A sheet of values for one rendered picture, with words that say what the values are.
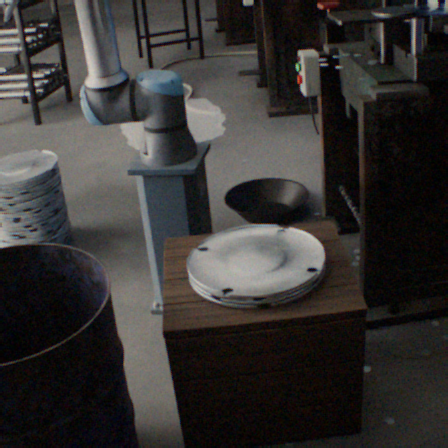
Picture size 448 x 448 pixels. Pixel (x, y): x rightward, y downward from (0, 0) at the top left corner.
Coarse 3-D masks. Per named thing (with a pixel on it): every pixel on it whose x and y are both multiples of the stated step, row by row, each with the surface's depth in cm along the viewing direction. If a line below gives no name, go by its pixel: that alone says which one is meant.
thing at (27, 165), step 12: (12, 156) 241; (24, 156) 240; (36, 156) 238; (48, 156) 237; (0, 168) 231; (12, 168) 229; (24, 168) 227; (36, 168) 228; (48, 168) 227; (0, 180) 222; (12, 180) 220; (24, 180) 218
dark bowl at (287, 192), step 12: (252, 180) 260; (264, 180) 260; (276, 180) 260; (288, 180) 258; (228, 192) 253; (240, 192) 257; (252, 192) 259; (264, 192) 259; (276, 192) 258; (288, 192) 256; (300, 192) 252; (228, 204) 247; (240, 204) 254; (252, 204) 257; (264, 204) 257; (276, 204) 256; (288, 204) 254; (300, 204) 246; (240, 216) 245; (252, 216) 237; (264, 216) 235; (276, 216) 236; (288, 216) 241
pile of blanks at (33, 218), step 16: (48, 176) 226; (0, 192) 219; (16, 192) 219; (32, 192) 222; (48, 192) 227; (64, 192) 240; (0, 208) 223; (16, 208) 223; (32, 208) 224; (48, 208) 229; (64, 208) 237; (0, 224) 228; (16, 224) 224; (32, 224) 226; (48, 224) 229; (64, 224) 236; (0, 240) 230; (16, 240) 228; (32, 240) 228; (48, 240) 231; (64, 240) 237
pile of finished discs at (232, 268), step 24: (216, 240) 157; (240, 240) 156; (264, 240) 155; (288, 240) 154; (312, 240) 153; (192, 264) 149; (216, 264) 148; (240, 264) 146; (264, 264) 145; (288, 264) 145; (312, 264) 144; (216, 288) 139; (240, 288) 139; (264, 288) 138; (288, 288) 136; (312, 288) 140
